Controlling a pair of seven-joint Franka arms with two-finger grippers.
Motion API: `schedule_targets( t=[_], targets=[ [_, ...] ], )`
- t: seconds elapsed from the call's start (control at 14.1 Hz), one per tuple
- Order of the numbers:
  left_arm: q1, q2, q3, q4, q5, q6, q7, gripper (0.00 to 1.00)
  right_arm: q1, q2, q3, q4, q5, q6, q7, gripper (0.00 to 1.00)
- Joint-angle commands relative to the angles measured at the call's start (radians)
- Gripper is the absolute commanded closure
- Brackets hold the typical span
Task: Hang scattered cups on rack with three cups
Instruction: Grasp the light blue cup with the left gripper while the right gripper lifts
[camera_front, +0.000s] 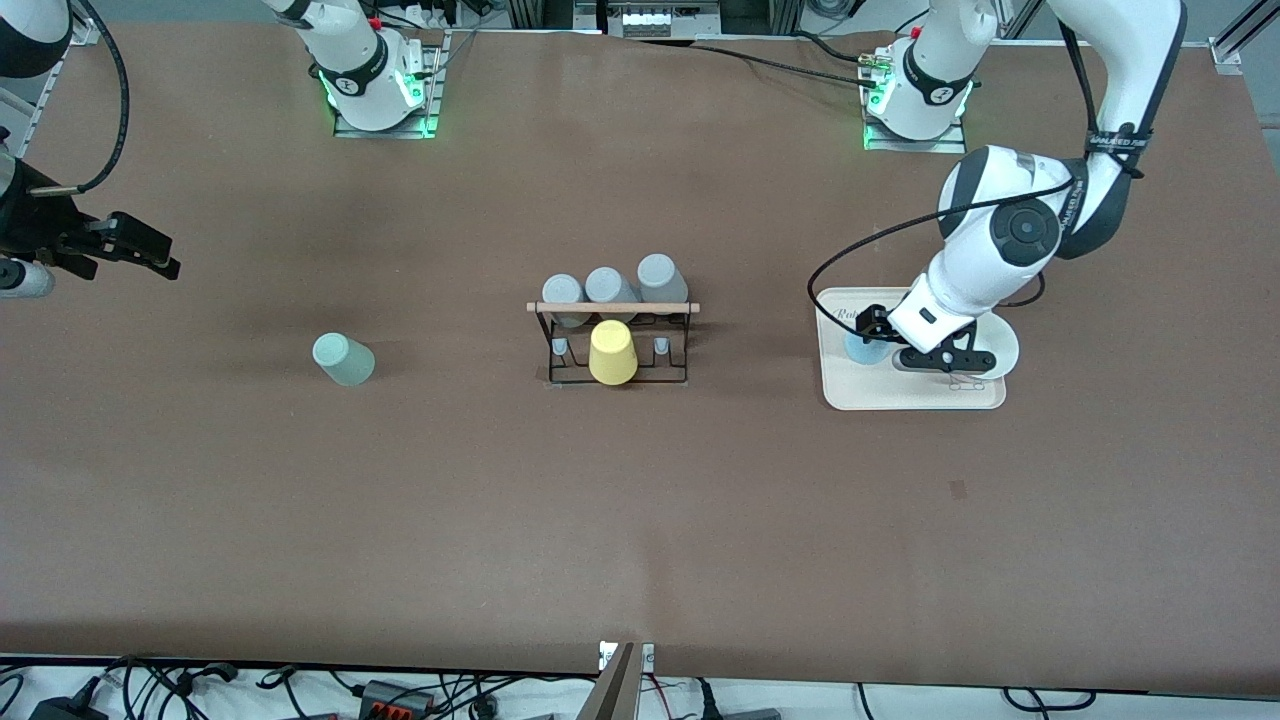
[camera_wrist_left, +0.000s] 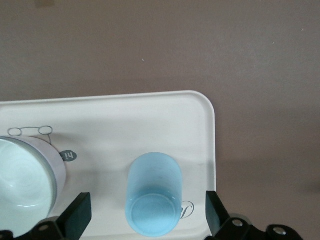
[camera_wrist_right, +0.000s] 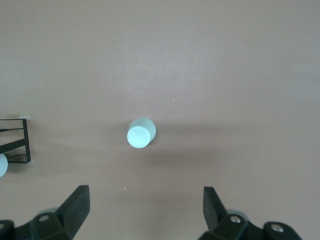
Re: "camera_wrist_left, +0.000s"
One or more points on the cream tray with Rabbit print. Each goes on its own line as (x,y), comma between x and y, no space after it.
(125,125)

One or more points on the small brown tape patch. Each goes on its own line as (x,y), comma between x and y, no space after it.
(45,2)

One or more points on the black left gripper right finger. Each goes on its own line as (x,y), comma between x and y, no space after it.
(220,222)

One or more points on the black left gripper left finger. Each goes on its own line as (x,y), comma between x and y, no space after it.
(75,217)

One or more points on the light blue plastic cup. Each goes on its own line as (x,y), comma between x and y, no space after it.
(153,190)

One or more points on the white ceramic bowl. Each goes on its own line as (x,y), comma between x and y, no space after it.
(22,175)

